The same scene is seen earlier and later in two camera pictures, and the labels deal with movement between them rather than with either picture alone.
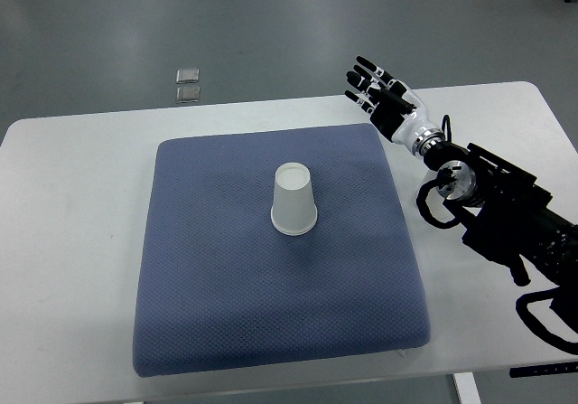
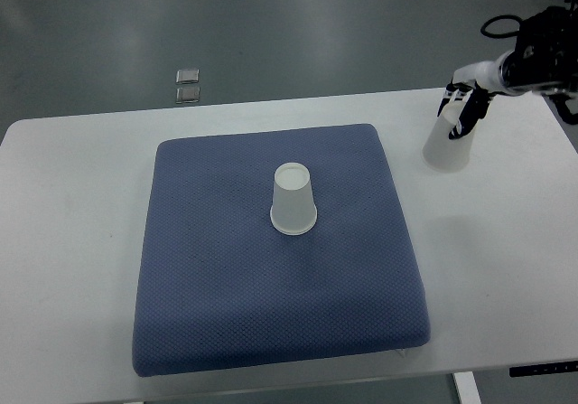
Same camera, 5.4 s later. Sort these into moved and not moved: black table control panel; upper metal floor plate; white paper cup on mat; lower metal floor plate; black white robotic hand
Moved: black white robotic hand
Not moved: lower metal floor plate; upper metal floor plate; black table control panel; white paper cup on mat
